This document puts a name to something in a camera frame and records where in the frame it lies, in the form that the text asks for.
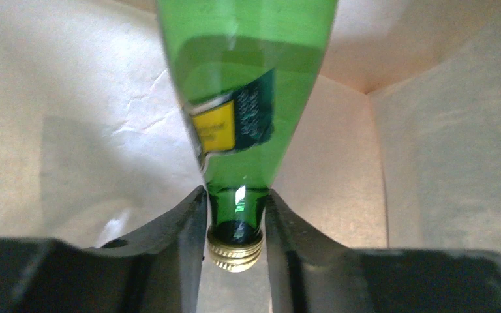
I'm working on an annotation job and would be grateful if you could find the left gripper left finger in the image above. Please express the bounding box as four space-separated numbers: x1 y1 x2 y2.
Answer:
0 186 207 312

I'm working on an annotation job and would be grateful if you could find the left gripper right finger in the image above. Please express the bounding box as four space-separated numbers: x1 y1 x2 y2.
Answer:
265 191 501 312

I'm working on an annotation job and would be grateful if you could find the beige canvas tote bag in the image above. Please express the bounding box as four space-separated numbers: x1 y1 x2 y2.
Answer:
0 1 501 312

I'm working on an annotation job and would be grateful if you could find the green bottle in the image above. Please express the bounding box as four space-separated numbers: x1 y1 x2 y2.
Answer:
157 1 337 273

